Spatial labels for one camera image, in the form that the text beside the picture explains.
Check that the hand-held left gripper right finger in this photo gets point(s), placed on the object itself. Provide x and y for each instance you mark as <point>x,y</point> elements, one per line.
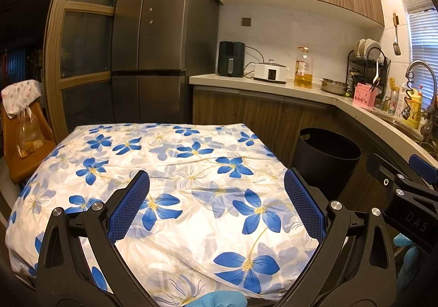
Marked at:
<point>304,201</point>

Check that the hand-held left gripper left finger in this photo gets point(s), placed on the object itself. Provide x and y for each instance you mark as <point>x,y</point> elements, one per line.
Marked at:
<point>131,204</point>

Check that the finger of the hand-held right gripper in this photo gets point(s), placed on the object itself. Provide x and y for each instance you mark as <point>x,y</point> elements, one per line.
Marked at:
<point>424,165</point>
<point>381,170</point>

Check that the black trash bin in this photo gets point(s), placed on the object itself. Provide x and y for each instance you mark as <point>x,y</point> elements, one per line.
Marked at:
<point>325,156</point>

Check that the person's right hand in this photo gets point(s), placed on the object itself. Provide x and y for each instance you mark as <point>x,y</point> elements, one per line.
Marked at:
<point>409,259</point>

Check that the person's left hand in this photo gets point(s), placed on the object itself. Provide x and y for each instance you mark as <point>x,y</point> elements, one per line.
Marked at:
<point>219,299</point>

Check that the yellow detergent bottle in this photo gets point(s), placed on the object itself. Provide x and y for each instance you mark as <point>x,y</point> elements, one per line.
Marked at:
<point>415,107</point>

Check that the blue floral tablecloth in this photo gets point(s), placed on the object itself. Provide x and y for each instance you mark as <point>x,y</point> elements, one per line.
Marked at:
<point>191,190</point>

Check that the white bottle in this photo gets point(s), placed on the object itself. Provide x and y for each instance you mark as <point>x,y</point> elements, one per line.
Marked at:
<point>401,101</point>

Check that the drink can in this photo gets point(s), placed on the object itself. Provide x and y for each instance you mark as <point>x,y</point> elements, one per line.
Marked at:
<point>393,101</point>

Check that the pink plastic basket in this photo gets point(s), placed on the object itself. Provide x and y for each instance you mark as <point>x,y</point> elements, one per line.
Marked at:
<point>364,96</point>

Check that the metal bowl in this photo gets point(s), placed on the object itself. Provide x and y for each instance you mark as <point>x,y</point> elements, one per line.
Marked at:
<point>333,86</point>

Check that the wooden lower cabinet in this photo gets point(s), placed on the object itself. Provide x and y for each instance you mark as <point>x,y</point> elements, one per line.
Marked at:
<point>260,112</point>

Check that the metal kitchen faucet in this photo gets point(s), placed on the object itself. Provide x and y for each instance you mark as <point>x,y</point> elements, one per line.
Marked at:
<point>415,65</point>

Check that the orange chair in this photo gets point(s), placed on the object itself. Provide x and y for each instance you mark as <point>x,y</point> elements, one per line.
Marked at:
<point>20,166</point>

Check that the hanging metal spatula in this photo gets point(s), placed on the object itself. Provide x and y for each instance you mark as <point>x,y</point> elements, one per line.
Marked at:
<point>396,48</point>

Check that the clear bag of bread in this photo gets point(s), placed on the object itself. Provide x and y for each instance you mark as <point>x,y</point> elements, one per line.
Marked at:
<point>30,136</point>

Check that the cooking oil bottle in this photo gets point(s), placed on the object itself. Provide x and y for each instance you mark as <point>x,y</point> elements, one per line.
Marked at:
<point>303,76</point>

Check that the white plate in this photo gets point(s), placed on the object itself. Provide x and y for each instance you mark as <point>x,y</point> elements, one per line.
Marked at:
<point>358,48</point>
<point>372,45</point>

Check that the window blind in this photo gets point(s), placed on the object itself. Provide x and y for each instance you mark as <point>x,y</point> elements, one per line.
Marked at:
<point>422,36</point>

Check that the light stone countertop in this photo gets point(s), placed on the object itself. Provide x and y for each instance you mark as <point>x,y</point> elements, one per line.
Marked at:
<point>246,83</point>

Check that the white electric cooker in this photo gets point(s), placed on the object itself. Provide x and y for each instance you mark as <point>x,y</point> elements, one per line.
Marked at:
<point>270,73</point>

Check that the polka dot cloth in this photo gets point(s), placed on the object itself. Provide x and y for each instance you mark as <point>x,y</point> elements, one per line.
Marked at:
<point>20,95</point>

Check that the black air fryer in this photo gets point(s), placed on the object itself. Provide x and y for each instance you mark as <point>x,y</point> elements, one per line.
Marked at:
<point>231,57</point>

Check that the wooden framed glass door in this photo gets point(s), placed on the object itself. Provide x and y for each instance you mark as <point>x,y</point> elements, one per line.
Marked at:
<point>85,43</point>

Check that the dark steel refrigerator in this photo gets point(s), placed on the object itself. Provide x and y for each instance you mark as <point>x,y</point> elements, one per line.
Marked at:
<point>164,36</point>

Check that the dark wall socket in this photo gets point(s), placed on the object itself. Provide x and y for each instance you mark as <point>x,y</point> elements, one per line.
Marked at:
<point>246,21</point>

